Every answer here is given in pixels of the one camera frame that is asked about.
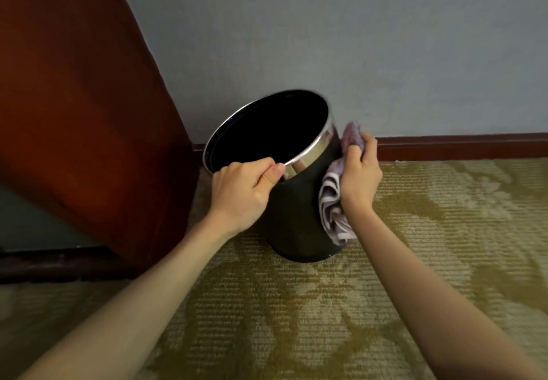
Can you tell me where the person's left hand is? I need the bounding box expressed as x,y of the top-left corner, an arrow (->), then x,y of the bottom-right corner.
207,157 -> 286,239

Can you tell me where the person's right hand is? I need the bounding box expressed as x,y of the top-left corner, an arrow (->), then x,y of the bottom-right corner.
340,132 -> 383,215

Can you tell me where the black waste bin steel rim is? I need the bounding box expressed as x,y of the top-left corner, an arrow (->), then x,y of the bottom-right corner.
203,90 -> 348,263

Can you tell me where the purple cleaning cloth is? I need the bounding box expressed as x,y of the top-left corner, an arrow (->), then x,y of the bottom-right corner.
319,121 -> 365,246

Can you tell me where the person's right forearm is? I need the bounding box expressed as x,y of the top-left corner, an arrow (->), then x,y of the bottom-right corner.
344,200 -> 548,380

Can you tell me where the person's left forearm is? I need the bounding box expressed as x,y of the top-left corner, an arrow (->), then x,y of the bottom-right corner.
17,213 -> 234,380

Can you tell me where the brown wooden baseboard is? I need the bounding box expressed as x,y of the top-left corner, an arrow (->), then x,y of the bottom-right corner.
192,132 -> 548,162

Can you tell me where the brown wooden cabinet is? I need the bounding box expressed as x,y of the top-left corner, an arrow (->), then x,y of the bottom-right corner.
0,0 -> 200,284

